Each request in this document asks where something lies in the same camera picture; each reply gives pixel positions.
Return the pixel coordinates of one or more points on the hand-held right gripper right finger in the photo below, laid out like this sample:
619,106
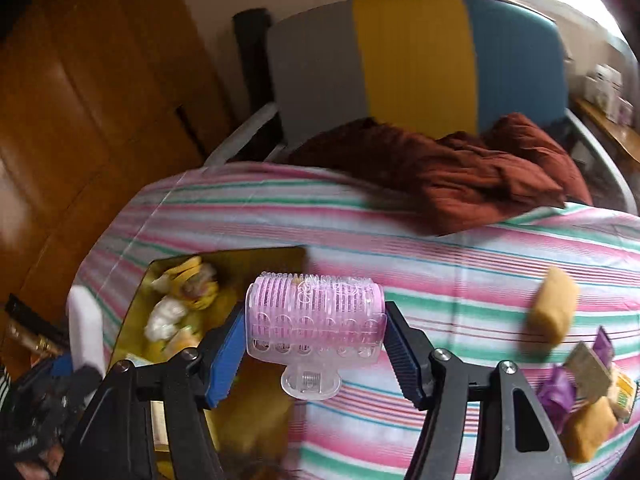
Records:
400,355

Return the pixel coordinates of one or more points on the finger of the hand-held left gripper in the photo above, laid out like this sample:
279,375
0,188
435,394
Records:
89,375
61,364

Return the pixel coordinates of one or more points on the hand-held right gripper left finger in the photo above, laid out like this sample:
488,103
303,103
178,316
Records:
225,355

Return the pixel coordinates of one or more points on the white sponge block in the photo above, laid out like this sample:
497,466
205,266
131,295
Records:
85,325

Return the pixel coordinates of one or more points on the gold tin box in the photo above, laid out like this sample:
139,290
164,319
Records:
260,410

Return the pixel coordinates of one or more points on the yellow packet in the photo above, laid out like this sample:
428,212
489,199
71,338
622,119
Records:
187,275

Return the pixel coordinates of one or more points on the pink hair roller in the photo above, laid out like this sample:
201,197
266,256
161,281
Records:
315,320

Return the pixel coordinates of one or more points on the purple snack packet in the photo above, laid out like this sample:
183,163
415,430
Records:
602,345
555,397

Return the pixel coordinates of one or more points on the green cracker packet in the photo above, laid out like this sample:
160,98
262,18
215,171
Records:
625,392

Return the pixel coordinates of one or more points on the striped bed sheet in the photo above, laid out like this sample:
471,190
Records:
450,270

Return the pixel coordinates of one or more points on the brown quilt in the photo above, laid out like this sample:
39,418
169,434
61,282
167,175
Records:
450,175

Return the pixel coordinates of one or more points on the wooden wardrobe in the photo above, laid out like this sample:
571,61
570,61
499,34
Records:
100,110

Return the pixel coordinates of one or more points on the grey yellow blue headboard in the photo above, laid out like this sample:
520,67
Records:
415,60

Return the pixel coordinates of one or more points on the wooden desk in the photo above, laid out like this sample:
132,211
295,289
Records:
620,135

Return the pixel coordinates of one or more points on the purple box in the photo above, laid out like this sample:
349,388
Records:
626,111

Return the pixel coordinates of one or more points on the white carton box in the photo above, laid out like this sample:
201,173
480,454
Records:
602,85

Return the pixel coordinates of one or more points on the white bed rail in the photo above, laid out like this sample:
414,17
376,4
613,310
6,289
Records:
240,130
600,155

